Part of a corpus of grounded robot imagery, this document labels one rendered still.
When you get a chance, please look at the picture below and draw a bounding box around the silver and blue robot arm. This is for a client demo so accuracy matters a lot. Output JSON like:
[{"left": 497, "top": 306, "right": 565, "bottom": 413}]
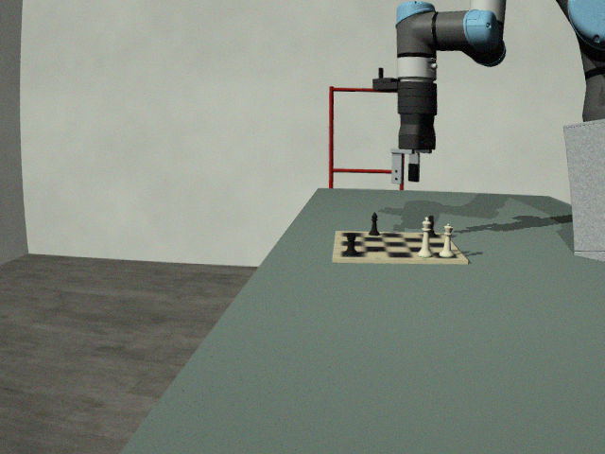
[{"left": 395, "top": 0, "right": 605, "bottom": 122}]

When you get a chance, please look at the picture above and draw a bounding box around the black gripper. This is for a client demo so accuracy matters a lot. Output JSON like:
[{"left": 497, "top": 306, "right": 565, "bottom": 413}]
[{"left": 372, "top": 57, "right": 438, "bottom": 184}]

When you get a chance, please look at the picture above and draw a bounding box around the white chess king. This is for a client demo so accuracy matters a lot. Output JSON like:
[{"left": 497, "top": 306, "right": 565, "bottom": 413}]
[{"left": 418, "top": 217, "right": 433, "bottom": 257}]

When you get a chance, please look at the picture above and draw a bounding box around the white queen chess piece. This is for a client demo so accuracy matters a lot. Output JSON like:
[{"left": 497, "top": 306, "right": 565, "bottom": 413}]
[{"left": 440, "top": 224, "right": 454, "bottom": 257}]

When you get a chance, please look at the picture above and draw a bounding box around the black and cream chessboard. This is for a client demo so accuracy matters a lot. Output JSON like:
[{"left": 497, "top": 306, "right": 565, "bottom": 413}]
[{"left": 332, "top": 231, "right": 468, "bottom": 264}]

